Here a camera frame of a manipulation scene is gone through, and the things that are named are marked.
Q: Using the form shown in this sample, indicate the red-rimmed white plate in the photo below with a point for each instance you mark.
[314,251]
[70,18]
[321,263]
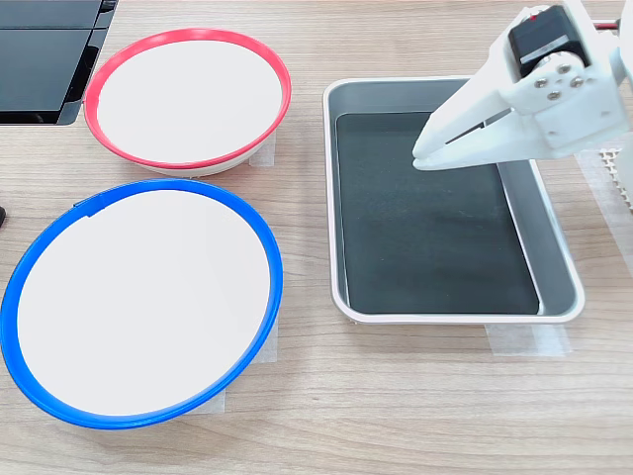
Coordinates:
[188,99]

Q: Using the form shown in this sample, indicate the wide translucent tape sheet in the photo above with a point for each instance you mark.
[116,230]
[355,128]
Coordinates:
[601,208]

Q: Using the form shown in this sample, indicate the steel tray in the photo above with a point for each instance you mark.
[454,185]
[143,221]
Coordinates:
[554,232]

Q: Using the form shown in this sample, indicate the black mat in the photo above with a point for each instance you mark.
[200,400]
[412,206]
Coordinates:
[435,237]

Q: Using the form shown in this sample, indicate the translucent tape strip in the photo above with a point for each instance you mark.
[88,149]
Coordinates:
[266,153]
[529,340]
[215,403]
[271,346]

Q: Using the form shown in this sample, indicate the blue-rimmed white plate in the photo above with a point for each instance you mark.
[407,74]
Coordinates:
[143,302]

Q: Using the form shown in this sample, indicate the black electronic device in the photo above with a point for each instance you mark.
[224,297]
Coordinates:
[44,64]

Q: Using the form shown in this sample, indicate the pale perforated base plate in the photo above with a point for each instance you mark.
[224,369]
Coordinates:
[609,163]

